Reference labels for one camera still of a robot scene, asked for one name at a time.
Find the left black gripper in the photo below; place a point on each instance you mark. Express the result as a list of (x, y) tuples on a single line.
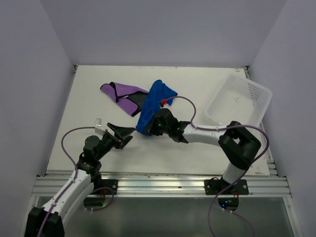
[(122, 133)]

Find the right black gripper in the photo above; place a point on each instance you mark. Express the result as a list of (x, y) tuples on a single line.
[(150, 128)]

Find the blue towel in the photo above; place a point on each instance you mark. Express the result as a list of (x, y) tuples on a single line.
[(157, 93)]

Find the purple towel black trim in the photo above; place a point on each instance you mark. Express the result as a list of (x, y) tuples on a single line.
[(128, 98)]

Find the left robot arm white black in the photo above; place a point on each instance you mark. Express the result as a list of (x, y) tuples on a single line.
[(50, 220)]

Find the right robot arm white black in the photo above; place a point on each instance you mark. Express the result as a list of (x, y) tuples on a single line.
[(237, 143)]

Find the white plastic basket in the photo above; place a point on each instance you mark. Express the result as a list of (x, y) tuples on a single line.
[(238, 99)]

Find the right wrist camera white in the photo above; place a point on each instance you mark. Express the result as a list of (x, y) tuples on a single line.
[(164, 105)]

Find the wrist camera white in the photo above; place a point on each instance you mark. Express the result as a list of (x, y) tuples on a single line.
[(164, 105), (100, 126)]

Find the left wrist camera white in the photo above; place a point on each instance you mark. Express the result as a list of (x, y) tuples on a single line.
[(100, 126)]

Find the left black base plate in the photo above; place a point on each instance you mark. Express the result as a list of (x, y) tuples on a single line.
[(112, 184)]

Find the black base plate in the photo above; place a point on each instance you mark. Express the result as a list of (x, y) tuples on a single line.
[(112, 184), (214, 186)]

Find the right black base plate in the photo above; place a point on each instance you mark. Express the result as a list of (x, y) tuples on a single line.
[(214, 186)]

